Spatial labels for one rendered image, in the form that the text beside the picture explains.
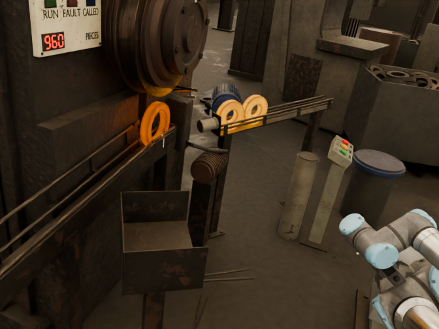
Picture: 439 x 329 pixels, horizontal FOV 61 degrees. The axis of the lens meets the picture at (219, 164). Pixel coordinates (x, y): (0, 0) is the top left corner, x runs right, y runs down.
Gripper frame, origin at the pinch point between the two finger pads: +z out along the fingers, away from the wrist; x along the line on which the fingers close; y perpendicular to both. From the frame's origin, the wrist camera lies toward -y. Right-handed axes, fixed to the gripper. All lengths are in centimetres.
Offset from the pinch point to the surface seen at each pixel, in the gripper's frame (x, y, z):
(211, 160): 27, 61, -66
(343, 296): 21.1, 34.4, 23.0
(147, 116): 31, 36, -105
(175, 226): 43, -1, -79
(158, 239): 48, -7, -82
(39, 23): 30, 2, -145
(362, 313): 19.1, 21.8, 25.1
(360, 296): 15.0, 31.6, 27.1
